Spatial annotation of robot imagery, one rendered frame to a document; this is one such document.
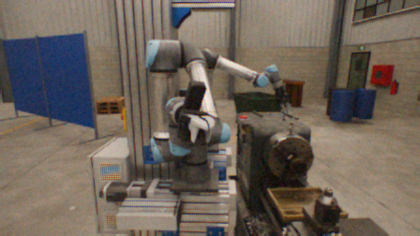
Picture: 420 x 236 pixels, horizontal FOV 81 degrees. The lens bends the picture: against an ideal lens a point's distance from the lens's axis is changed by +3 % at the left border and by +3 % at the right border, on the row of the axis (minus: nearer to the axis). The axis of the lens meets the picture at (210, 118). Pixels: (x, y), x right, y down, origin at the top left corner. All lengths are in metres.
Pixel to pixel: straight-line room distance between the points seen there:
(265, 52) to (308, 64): 2.21
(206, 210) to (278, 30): 11.44
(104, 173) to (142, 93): 0.48
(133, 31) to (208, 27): 10.34
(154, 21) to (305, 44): 11.76
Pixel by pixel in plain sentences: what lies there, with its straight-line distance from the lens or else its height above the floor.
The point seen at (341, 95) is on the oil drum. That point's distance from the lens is 8.02.
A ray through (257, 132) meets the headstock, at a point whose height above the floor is 1.22.
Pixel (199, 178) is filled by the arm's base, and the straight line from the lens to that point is 1.16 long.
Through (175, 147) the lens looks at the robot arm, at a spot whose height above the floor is 1.44.
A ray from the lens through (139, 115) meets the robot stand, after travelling 1.32.
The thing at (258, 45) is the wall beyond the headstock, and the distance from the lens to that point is 11.99.
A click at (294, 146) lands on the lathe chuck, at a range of 1.73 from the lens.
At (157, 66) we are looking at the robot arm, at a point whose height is 1.70.
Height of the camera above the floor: 1.72
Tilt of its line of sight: 13 degrees down
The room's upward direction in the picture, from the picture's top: straight up
